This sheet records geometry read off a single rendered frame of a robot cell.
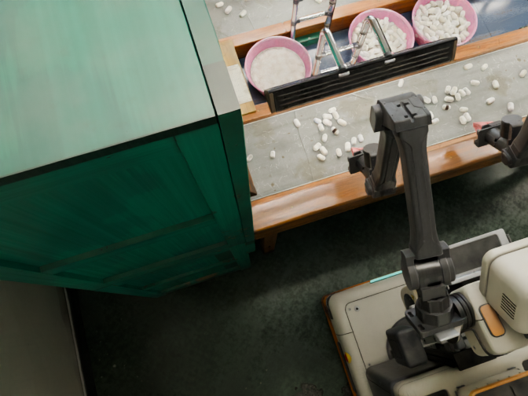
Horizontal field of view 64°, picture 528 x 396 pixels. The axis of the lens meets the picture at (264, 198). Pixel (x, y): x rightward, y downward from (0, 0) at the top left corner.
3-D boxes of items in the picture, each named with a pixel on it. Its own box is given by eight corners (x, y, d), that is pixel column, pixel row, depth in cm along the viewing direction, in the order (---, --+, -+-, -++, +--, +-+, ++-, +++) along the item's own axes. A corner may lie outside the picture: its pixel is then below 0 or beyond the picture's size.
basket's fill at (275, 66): (311, 93, 172) (313, 86, 167) (259, 108, 170) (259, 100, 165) (294, 47, 178) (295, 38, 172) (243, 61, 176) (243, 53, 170)
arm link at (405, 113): (386, 107, 82) (437, 94, 82) (368, 100, 95) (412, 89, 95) (413, 298, 97) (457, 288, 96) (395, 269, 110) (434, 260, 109)
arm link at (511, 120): (507, 167, 130) (536, 162, 129) (511, 135, 123) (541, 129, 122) (489, 148, 140) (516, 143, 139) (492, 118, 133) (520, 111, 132)
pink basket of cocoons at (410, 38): (419, 54, 178) (428, 40, 169) (373, 89, 174) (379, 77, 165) (376, 12, 183) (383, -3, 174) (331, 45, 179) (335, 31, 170)
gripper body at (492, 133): (475, 129, 142) (490, 137, 136) (503, 120, 142) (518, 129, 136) (474, 145, 145) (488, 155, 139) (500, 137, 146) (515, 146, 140)
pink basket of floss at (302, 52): (320, 67, 176) (324, 54, 167) (290, 118, 170) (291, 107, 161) (265, 40, 180) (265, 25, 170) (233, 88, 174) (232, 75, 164)
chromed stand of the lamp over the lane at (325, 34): (364, 121, 170) (399, 56, 127) (318, 135, 168) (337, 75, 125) (347, 81, 175) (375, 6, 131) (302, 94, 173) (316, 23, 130)
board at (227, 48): (256, 111, 161) (256, 110, 160) (218, 122, 160) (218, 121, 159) (231, 40, 169) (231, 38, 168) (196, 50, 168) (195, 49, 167)
